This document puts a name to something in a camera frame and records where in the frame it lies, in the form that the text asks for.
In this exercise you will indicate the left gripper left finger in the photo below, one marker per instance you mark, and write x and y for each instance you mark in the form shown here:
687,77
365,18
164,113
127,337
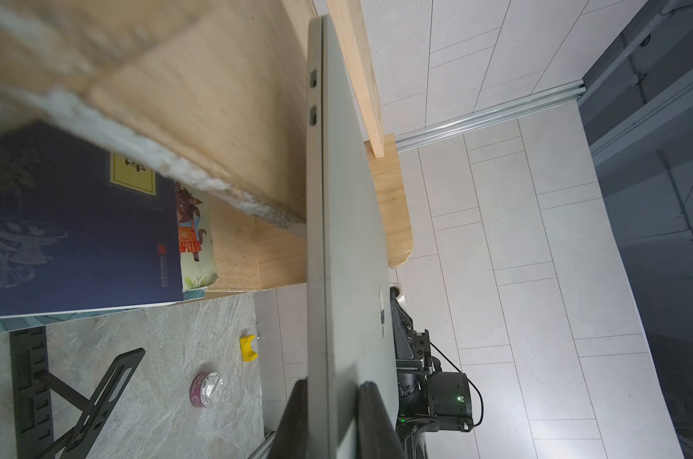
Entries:
291,437

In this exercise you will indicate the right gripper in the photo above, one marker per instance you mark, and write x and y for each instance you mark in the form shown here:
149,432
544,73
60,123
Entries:
428,395

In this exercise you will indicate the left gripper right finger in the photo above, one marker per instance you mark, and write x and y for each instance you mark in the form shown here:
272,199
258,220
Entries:
377,438

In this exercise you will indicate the silver laptop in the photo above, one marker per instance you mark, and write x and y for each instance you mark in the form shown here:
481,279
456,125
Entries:
350,338

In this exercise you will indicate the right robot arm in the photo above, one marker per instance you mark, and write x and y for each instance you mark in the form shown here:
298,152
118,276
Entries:
414,441

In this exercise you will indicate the yellow plastic clip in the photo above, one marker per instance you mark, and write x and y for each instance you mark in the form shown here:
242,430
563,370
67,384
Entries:
249,348

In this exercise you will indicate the colourful illustrated book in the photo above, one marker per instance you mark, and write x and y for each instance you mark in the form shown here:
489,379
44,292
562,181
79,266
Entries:
195,241

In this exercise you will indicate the wooden two-tier shelf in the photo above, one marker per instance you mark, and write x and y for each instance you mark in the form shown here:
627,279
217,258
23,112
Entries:
209,93

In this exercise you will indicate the white book stack bottom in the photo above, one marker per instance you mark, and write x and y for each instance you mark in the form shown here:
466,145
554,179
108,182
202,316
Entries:
10,321

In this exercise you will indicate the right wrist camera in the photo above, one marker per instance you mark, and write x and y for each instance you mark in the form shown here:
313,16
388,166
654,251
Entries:
397,294

